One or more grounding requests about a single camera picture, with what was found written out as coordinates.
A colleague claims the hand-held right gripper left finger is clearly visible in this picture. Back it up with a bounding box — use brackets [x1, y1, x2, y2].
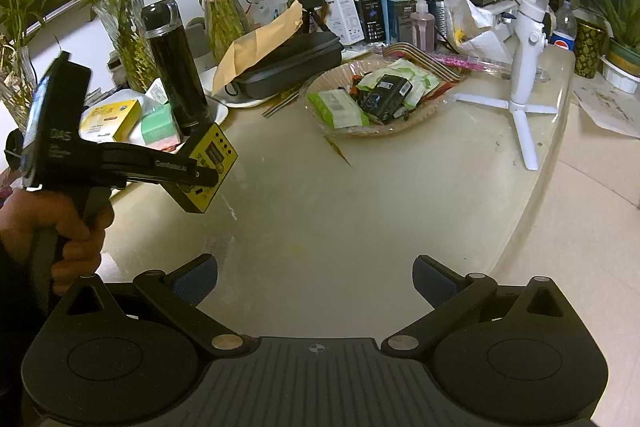
[60, 253, 251, 358]

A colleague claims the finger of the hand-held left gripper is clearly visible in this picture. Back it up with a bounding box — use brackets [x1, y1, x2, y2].
[115, 157, 220, 188]
[97, 141, 198, 164]

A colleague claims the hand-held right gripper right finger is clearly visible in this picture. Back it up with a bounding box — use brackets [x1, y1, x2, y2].
[381, 255, 581, 354]

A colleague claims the black yellow-faced box device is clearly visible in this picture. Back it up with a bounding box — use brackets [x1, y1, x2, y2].
[161, 123, 239, 214]

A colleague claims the person's left hand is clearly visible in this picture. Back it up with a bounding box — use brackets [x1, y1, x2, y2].
[0, 189, 115, 297]

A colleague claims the red flat box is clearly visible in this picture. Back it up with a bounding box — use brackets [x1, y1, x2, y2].
[150, 139, 187, 154]

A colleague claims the green tissue pack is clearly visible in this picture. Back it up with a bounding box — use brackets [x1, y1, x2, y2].
[140, 104, 182, 146]

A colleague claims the yellow white carton box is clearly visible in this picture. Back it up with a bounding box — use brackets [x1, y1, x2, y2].
[80, 99, 142, 142]

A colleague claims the white label packet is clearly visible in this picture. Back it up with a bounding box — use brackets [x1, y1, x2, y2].
[146, 78, 173, 105]

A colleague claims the white tray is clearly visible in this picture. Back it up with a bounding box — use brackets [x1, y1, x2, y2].
[80, 97, 230, 198]

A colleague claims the black thermos bottle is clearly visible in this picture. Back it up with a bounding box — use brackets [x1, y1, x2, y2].
[141, 0, 213, 130]

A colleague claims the white plate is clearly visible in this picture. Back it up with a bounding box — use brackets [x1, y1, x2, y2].
[220, 94, 281, 108]

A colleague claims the brown paper envelope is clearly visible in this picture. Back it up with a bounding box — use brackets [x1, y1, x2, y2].
[212, 1, 304, 95]

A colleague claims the brown wooden pick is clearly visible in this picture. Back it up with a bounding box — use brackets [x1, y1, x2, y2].
[324, 136, 353, 168]

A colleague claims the black zip case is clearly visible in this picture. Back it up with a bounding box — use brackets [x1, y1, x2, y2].
[225, 31, 345, 100]

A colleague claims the clear glass dish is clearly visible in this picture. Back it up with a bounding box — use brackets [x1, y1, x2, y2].
[299, 59, 453, 138]

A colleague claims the green wipes pack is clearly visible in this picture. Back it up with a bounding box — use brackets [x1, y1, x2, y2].
[306, 89, 370, 130]

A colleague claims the white printed plastic bag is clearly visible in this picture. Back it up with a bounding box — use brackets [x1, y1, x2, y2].
[249, 0, 303, 28]

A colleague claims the black packet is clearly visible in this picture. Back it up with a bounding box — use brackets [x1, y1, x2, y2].
[360, 74, 415, 124]

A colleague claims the light green packet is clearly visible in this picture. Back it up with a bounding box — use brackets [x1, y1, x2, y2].
[356, 59, 441, 108]

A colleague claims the small black tripod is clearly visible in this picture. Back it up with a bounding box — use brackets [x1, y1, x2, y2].
[299, 0, 332, 32]

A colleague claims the pink patterned strip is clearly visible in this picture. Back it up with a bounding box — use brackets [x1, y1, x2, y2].
[434, 52, 506, 72]

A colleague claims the stained paper sheet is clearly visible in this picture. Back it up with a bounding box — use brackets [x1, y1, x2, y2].
[572, 74, 640, 138]

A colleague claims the black carton box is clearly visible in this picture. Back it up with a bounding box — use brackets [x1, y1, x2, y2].
[359, 0, 388, 45]

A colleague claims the pink pump bottle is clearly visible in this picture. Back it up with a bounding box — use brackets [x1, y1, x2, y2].
[410, 0, 437, 48]

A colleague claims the blue carton box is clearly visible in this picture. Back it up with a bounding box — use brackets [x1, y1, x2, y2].
[386, 0, 418, 45]

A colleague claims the white gimbal tripod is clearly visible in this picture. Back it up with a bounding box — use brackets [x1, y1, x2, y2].
[451, 0, 561, 171]

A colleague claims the clear plastic soda bottle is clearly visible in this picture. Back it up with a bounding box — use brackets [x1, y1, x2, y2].
[548, 0, 577, 52]

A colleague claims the green plant in white pot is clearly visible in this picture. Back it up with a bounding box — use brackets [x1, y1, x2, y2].
[585, 0, 640, 95]

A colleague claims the gold patterned can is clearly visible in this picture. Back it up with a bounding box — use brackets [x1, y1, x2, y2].
[572, 21, 608, 79]

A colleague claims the rainbow ribbon cable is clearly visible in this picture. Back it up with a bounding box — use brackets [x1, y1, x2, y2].
[382, 42, 468, 78]

